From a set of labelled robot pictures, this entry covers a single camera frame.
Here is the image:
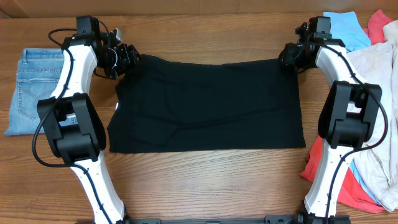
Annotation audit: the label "black t-shirt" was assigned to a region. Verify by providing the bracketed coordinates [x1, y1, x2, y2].
[108, 55, 305, 154]

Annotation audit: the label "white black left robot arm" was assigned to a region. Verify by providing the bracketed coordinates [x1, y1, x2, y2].
[37, 16, 140, 223]

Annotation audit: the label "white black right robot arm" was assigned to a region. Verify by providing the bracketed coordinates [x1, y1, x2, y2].
[264, 16, 388, 224]

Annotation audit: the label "light blue shirt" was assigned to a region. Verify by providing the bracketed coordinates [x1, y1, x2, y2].
[323, 11, 385, 212]

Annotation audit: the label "beige pink shirt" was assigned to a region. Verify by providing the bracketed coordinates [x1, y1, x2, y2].
[345, 19, 398, 213]

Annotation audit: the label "folded blue denim jeans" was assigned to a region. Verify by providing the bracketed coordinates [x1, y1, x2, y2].
[5, 48, 64, 136]

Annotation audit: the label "red shirt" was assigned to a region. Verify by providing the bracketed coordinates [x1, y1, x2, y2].
[300, 9, 394, 214]

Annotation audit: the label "brown cardboard back wall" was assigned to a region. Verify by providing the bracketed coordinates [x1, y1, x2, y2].
[1, 0, 397, 18]

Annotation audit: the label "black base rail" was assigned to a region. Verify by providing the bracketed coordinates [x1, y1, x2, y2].
[76, 213, 351, 224]

